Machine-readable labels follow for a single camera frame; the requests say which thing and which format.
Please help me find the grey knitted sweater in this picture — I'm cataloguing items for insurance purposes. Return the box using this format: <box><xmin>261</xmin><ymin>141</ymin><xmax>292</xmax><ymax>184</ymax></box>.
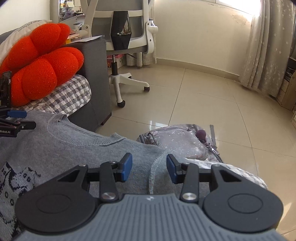
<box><xmin>0</xmin><ymin>110</ymin><xmax>209</xmax><ymax>241</ymax></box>

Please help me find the smartphone with lit screen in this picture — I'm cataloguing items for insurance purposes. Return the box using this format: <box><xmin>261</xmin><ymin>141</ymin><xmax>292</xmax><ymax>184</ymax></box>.
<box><xmin>1</xmin><ymin>71</ymin><xmax>11</xmax><ymax>108</ymax></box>

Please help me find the grey white quilted blanket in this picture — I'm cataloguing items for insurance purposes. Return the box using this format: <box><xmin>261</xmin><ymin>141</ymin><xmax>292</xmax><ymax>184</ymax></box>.
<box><xmin>17</xmin><ymin>75</ymin><xmax>267</xmax><ymax>189</ymax></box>

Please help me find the red flower cushion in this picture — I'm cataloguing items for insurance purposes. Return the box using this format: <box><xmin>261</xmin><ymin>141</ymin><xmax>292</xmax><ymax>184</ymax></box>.
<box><xmin>1</xmin><ymin>23</ymin><xmax>84</xmax><ymax>107</ymax></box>

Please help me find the grey starry backpack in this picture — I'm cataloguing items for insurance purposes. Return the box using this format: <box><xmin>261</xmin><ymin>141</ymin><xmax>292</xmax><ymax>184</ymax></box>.
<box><xmin>137</xmin><ymin>124</ymin><xmax>222</xmax><ymax>163</ymax></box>

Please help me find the white printed pillow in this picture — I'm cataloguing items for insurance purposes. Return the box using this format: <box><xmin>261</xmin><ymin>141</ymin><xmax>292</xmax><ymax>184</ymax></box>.
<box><xmin>0</xmin><ymin>20</ymin><xmax>52</xmax><ymax>64</ymax></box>

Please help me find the dark grey sofa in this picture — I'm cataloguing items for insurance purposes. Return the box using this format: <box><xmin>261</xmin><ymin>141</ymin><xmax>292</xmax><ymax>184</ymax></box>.
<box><xmin>0</xmin><ymin>29</ymin><xmax>112</xmax><ymax>133</ymax></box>

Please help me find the wooden shelf unit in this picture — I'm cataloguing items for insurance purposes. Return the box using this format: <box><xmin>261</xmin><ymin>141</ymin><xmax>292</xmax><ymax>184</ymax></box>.
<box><xmin>276</xmin><ymin>56</ymin><xmax>296</xmax><ymax>130</ymax></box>

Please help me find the white bookshelf with books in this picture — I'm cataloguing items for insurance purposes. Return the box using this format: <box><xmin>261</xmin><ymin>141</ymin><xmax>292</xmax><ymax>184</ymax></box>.
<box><xmin>49</xmin><ymin>0</ymin><xmax>85</xmax><ymax>30</ymax></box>

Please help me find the white grey office chair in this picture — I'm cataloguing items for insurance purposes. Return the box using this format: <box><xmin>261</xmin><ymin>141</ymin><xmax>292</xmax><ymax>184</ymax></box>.
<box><xmin>79</xmin><ymin>0</ymin><xmax>159</xmax><ymax>108</ymax></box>

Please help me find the grey star curtain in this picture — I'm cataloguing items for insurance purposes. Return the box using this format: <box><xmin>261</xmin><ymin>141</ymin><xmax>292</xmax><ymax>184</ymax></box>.
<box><xmin>239</xmin><ymin>1</ymin><xmax>295</xmax><ymax>97</ymax></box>

